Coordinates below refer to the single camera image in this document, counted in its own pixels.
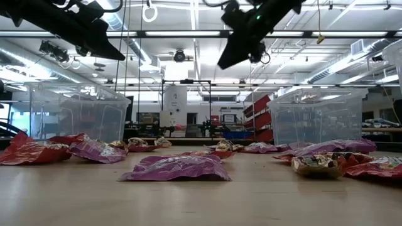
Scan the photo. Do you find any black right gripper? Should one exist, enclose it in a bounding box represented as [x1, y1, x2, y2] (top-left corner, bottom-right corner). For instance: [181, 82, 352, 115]
[217, 12, 268, 70]

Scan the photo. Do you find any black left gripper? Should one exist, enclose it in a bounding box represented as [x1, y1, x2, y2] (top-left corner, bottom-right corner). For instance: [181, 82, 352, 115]
[46, 0, 126, 60]

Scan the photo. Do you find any red Skittles candy pack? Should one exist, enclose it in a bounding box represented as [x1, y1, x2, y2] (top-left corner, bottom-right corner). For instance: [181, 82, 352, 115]
[127, 144, 164, 153]
[272, 153, 296, 163]
[48, 133, 87, 146]
[181, 149, 236, 160]
[0, 131, 72, 166]
[342, 153, 402, 180]

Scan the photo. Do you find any red shelf rack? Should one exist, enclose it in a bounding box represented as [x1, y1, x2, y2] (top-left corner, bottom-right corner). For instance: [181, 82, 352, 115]
[243, 94, 273, 142]

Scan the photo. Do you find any small clear plastic bin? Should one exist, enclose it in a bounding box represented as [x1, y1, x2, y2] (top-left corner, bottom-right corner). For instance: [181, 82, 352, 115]
[267, 87, 369, 148]
[30, 82, 132, 144]

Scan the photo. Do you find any white cylindrical machine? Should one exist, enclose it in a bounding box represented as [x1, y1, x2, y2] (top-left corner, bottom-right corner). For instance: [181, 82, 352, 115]
[163, 85, 188, 128]

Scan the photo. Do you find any blue storage bin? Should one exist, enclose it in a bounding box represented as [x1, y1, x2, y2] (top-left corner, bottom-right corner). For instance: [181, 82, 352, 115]
[223, 131, 254, 141]

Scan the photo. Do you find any black ceiling camera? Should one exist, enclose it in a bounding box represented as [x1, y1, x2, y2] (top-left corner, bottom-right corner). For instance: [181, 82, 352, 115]
[173, 49, 187, 63]
[38, 40, 70, 63]
[249, 40, 271, 65]

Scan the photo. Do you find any silver ventilation duct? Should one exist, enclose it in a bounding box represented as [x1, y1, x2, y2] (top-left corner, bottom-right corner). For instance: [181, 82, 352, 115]
[94, 0, 153, 65]

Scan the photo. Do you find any thin black hanging cable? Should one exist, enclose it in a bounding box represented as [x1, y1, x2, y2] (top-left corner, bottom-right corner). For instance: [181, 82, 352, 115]
[114, 0, 128, 92]
[137, 0, 144, 125]

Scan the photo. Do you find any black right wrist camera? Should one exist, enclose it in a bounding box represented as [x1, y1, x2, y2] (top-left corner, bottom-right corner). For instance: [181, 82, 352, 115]
[221, 0, 240, 23]

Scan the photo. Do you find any black frame bar with lights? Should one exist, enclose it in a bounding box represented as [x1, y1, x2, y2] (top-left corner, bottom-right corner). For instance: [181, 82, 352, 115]
[0, 30, 402, 39]

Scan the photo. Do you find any white hanging ring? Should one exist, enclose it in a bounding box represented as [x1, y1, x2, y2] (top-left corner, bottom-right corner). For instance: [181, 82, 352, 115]
[141, 0, 159, 23]

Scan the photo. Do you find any yellow tag on cord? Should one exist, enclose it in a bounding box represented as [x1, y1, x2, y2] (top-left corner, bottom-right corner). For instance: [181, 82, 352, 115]
[316, 0, 326, 45]

